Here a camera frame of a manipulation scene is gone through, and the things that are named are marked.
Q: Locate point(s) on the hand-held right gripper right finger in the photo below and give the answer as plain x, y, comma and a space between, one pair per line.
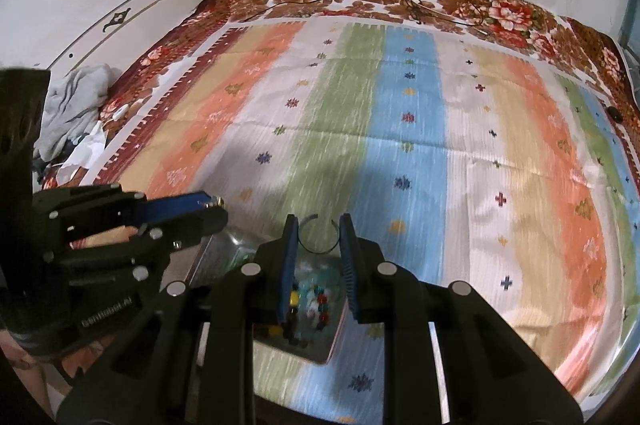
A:
347, 265

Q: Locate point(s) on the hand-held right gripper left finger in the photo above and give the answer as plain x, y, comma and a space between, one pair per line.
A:
288, 260

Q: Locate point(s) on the striped pastel cloth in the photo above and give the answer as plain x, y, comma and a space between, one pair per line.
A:
400, 130

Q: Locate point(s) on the small white object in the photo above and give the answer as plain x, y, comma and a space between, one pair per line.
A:
120, 111

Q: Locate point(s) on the metal tin box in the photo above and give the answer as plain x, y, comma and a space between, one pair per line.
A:
215, 255

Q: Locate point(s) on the white crumpled paper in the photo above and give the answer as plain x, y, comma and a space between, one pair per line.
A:
85, 151

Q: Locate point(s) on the small black object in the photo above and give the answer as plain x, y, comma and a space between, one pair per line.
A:
614, 114

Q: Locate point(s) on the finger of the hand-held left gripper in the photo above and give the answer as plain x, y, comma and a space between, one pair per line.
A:
200, 225
175, 205

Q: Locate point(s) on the grey cloth pile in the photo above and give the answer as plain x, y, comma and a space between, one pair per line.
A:
75, 105

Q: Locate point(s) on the green jade bangle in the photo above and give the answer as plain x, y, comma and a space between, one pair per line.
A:
239, 246

